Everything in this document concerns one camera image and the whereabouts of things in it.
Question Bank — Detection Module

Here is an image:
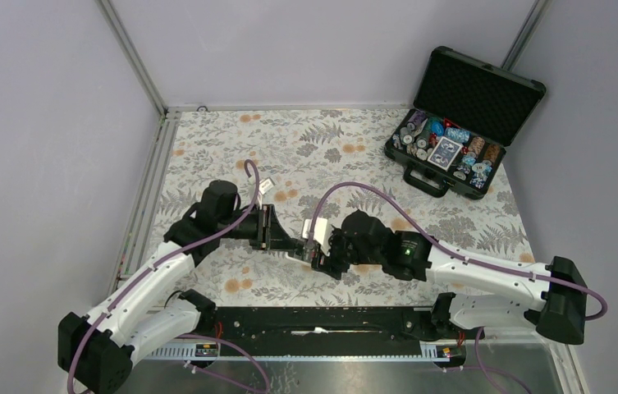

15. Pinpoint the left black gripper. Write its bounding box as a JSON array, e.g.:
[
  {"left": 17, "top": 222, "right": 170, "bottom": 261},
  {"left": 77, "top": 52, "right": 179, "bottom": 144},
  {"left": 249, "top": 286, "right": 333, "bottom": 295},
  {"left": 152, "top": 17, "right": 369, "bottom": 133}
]
[{"left": 218, "top": 204, "right": 298, "bottom": 251}]

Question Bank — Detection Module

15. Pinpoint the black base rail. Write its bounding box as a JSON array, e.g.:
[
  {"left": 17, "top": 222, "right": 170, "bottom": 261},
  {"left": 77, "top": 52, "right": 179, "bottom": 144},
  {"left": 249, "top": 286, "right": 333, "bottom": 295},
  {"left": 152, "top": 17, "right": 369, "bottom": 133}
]
[{"left": 177, "top": 289, "right": 483, "bottom": 360}]

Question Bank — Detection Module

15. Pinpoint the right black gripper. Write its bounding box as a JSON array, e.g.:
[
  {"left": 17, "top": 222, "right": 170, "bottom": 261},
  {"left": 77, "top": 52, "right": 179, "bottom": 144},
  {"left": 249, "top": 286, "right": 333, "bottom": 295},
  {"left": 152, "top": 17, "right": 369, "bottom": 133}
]
[{"left": 311, "top": 227, "right": 383, "bottom": 281}]

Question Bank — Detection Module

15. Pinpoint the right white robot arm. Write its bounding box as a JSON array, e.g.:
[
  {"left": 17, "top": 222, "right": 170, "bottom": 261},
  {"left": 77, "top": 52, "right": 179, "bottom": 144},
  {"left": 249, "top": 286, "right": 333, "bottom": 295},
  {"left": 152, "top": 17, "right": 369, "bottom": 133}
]
[{"left": 302, "top": 210, "right": 587, "bottom": 345}]

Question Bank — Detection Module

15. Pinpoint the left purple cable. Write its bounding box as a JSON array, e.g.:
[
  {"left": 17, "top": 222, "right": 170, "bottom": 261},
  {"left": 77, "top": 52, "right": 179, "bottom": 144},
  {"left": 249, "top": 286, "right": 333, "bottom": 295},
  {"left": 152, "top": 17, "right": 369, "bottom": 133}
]
[{"left": 66, "top": 158, "right": 262, "bottom": 394}]

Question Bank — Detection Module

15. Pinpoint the black poker chip case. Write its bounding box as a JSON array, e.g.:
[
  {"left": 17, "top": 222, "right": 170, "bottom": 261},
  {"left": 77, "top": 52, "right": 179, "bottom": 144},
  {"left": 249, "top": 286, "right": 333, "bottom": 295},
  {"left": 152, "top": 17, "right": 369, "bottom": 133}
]
[{"left": 383, "top": 46, "right": 547, "bottom": 200}]

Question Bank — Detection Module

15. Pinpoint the purple cable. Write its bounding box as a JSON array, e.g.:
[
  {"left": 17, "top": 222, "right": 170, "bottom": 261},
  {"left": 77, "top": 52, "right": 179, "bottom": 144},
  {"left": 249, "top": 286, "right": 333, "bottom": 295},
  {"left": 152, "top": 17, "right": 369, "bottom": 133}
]
[
  {"left": 66, "top": 158, "right": 262, "bottom": 394},
  {"left": 309, "top": 181, "right": 609, "bottom": 320}
]

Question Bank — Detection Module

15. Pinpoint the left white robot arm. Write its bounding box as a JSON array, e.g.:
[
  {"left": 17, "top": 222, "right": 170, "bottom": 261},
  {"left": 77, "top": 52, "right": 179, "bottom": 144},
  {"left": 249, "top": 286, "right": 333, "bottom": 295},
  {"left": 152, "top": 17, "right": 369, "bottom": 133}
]
[{"left": 57, "top": 178, "right": 295, "bottom": 393}]

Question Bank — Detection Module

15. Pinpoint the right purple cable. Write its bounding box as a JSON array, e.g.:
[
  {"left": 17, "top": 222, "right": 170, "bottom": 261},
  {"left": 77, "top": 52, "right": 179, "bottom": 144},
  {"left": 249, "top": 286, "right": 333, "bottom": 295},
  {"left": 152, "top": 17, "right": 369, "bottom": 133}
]
[{"left": 309, "top": 181, "right": 609, "bottom": 320}]

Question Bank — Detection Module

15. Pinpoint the floral table mat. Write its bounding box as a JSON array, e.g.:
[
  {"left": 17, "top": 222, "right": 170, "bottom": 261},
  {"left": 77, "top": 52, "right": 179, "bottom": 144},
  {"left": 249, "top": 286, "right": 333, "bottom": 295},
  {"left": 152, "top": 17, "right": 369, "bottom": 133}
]
[{"left": 149, "top": 109, "right": 533, "bottom": 306}]

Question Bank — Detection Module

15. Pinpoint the white remote control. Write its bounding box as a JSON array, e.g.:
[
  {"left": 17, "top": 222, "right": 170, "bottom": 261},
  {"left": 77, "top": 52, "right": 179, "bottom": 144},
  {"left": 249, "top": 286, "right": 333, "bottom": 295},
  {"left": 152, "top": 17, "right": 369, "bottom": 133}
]
[{"left": 285, "top": 247, "right": 314, "bottom": 265}]

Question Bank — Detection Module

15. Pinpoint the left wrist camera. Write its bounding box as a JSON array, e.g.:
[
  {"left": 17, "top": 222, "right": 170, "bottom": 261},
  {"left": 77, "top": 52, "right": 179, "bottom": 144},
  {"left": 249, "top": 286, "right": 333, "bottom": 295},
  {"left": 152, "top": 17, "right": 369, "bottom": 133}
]
[{"left": 259, "top": 178, "right": 275, "bottom": 195}]

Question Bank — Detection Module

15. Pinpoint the blue playing card deck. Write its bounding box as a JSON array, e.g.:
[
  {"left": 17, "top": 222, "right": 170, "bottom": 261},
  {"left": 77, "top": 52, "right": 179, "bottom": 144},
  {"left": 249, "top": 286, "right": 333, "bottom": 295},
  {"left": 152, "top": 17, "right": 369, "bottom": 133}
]
[{"left": 427, "top": 137, "right": 463, "bottom": 171}]

